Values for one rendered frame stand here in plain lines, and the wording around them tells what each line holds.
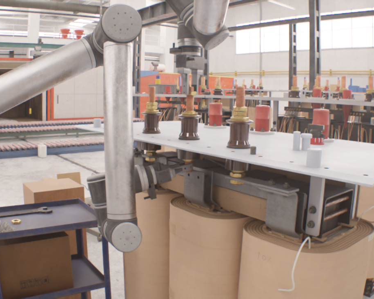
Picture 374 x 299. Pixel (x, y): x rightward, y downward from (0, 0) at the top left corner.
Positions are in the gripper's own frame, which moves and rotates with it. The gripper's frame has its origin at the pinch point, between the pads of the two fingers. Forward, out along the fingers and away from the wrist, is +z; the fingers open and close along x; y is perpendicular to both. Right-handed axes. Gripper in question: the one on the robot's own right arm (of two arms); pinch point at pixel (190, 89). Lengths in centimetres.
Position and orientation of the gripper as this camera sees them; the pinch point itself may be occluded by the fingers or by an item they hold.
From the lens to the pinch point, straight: 148.7
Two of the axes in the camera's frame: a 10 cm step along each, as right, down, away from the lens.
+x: 5.9, -0.9, 8.1
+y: 8.1, 0.9, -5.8
